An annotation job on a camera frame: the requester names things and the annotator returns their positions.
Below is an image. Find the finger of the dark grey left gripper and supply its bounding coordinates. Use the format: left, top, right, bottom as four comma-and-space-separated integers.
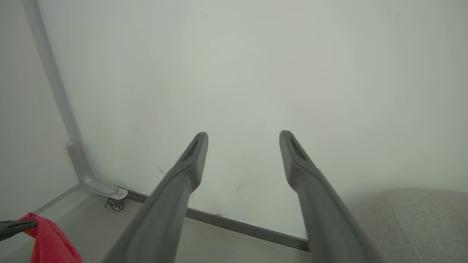
0, 218, 38, 242

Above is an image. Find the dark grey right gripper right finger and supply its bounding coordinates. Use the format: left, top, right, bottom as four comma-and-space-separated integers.
279, 130, 383, 263

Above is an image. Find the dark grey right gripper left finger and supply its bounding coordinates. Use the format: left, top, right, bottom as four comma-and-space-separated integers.
102, 132, 209, 263

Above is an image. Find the red sports jersey clothing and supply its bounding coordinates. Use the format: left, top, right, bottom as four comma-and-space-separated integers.
18, 213, 83, 263

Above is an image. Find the grey fabric sofa seat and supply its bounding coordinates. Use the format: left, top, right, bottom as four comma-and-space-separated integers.
349, 188, 468, 263

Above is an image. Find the small black caster wheel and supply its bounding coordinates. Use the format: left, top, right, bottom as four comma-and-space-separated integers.
105, 197, 127, 211

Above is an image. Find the dark grey partition bottom rail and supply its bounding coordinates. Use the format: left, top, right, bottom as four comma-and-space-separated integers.
126, 188, 310, 252

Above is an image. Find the grey metal partition post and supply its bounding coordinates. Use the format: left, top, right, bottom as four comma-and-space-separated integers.
22, 0, 129, 200

